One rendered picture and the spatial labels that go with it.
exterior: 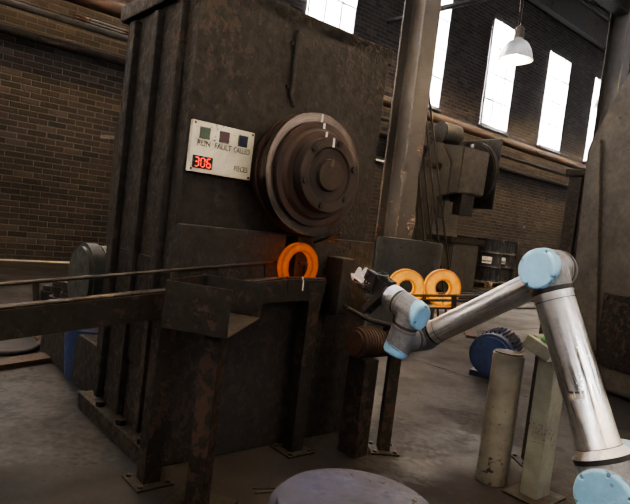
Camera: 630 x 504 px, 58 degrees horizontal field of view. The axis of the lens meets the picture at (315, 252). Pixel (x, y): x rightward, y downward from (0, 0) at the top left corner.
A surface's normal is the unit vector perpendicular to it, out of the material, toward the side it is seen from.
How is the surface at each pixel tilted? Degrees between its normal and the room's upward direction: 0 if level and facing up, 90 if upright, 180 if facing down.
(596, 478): 95
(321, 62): 90
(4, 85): 90
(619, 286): 90
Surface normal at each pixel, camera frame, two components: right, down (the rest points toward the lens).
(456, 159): -0.82, -0.07
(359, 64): 0.64, 0.12
